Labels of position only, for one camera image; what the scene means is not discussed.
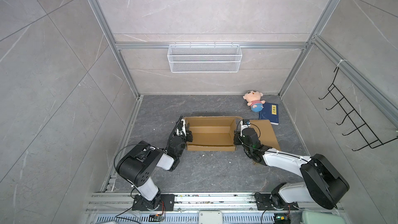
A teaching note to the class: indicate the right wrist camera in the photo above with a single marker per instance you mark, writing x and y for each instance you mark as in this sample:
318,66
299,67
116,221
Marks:
245,123

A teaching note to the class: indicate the plush doll striped shirt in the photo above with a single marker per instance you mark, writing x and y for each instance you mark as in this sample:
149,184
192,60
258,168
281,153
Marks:
254,101

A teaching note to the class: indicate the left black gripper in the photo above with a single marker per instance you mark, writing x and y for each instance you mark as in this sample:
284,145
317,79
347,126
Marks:
188,136

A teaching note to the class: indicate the dark blue book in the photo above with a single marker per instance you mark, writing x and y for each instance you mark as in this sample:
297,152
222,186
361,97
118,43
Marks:
270,112

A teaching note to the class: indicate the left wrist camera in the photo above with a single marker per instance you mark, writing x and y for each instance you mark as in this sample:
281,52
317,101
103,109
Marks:
181,129

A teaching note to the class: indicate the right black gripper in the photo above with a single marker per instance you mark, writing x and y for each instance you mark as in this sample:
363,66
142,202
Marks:
236,141

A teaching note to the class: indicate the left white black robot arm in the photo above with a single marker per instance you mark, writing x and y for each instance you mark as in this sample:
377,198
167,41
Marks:
137,166

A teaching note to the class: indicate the aluminium mounting rail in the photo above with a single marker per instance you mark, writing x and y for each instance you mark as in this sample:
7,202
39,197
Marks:
115,203

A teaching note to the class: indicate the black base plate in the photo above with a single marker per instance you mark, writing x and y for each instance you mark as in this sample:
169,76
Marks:
160,202
270,202

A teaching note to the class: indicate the brown cardboard box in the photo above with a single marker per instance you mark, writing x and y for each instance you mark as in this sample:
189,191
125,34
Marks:
265,133

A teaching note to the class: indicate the brown cardboard sheet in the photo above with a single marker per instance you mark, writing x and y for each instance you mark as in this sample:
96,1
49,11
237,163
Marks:
212,133

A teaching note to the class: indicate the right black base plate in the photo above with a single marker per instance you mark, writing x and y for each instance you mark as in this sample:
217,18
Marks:
270,202

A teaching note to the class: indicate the pale green container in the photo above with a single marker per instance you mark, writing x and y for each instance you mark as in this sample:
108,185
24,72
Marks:
311,217

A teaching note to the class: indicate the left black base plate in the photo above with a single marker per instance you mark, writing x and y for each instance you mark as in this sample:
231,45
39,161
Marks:
160,202

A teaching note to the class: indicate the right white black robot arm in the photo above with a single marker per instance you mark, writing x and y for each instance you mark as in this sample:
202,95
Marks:
322,183

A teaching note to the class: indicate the white electrical box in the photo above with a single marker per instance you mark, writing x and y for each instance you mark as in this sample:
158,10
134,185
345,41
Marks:
210,217

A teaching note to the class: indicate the black wire hook rack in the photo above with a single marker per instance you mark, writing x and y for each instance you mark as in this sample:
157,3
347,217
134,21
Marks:
360,126

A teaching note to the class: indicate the white wire mesh basket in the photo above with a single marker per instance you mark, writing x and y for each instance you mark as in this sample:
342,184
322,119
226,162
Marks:
204,58

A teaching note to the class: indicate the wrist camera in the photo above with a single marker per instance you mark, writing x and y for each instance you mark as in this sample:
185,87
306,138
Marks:
181,129
245,123

